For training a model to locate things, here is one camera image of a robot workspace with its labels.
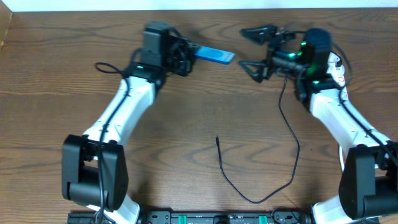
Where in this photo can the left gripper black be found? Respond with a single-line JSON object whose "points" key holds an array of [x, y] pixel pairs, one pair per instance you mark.
{"points": [[188, 58]]}

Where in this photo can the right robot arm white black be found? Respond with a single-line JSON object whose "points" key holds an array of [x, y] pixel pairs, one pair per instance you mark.
{"points": [[368, 185]]}

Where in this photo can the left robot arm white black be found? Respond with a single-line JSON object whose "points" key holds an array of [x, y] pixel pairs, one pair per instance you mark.
{"points": [[94, 170]]}

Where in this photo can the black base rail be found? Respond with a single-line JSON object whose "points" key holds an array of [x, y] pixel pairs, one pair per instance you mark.
{"points": [[278, 216]]}

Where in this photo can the blue Galaxy smartphone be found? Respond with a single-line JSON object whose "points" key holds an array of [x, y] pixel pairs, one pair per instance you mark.
{"points": [[215, 55]]}

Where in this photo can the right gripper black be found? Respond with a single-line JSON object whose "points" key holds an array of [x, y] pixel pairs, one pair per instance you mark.
{"points": [[268, 53]]}

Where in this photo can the white power strip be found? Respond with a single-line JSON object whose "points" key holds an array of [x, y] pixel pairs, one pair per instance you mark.
{"points": [[336, 68]]}

